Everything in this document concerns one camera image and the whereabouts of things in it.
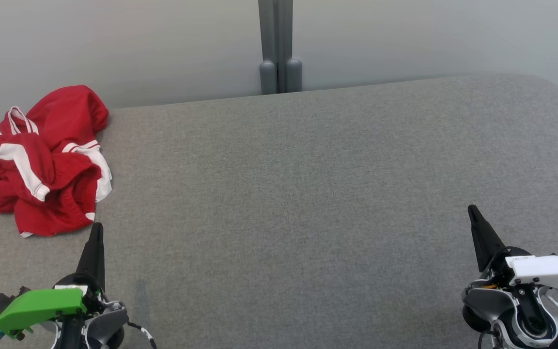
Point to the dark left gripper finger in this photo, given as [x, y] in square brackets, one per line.
[94, 257]

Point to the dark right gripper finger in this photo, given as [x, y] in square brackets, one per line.
[485, 242]

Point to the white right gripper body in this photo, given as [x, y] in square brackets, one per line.
[545, 271]

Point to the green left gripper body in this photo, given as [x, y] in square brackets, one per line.
[37, 305]

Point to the red shorts white stripe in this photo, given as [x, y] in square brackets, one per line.
[56, 213]

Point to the red jersey white sleeves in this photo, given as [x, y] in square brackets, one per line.
[70, 111]

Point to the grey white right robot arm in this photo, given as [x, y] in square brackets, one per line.
[485, 300]

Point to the grey fabric sofa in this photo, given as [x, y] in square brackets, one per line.
[284, 218]

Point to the grey partition post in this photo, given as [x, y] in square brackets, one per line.
[279, 48]

